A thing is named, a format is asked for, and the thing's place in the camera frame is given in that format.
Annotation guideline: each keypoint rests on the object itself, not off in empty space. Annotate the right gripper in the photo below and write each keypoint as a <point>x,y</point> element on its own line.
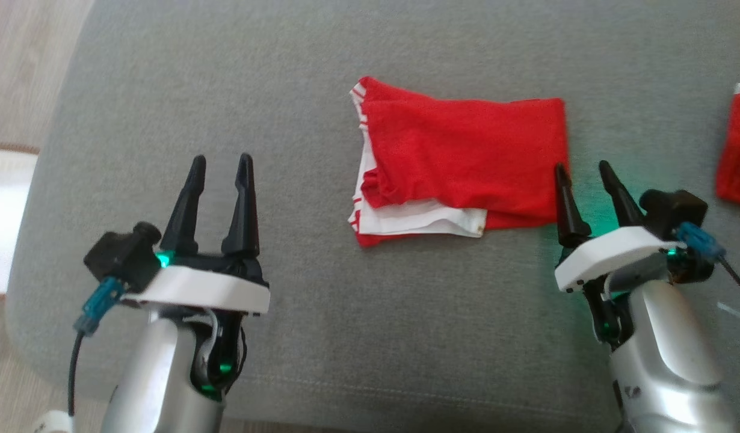
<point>610,255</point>

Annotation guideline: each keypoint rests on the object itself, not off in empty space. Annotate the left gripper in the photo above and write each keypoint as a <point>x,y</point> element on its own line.
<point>207,288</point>

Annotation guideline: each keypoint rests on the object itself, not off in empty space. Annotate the red basketball jersey white trim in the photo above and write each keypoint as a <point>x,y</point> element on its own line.
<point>466,156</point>

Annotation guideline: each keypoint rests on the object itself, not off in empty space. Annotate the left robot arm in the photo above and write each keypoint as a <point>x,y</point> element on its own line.
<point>147,373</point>

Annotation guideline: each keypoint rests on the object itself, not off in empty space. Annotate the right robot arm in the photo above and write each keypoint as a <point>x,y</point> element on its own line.
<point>665,361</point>

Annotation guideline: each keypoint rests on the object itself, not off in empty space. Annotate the grey cushion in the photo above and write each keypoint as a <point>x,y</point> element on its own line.
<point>376,313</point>

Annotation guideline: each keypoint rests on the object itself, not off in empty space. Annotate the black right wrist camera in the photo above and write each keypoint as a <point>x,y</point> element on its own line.
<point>674,210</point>

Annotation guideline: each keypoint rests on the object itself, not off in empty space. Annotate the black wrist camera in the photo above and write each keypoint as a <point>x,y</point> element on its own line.
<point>674,210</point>
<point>120,255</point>

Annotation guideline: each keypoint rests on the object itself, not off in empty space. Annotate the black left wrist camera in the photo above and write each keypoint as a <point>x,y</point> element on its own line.
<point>120,255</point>

